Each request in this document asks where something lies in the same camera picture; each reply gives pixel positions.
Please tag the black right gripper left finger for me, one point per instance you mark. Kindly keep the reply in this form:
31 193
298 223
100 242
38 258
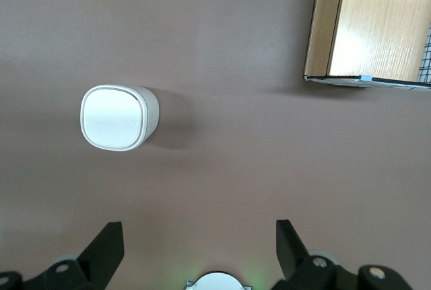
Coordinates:
87 263

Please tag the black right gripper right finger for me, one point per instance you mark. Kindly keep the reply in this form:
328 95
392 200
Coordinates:
296 266

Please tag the white swing lid of trash can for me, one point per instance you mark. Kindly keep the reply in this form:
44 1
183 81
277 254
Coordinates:
112 118

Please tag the white small trash can body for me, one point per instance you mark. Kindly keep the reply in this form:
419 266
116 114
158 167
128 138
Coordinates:
152 115

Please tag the blue tape piece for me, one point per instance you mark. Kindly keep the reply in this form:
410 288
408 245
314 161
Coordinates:
366 78

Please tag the brown table mat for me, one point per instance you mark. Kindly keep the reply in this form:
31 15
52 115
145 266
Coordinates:
215 51

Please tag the wooden box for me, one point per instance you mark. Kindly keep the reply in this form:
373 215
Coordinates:
377 21

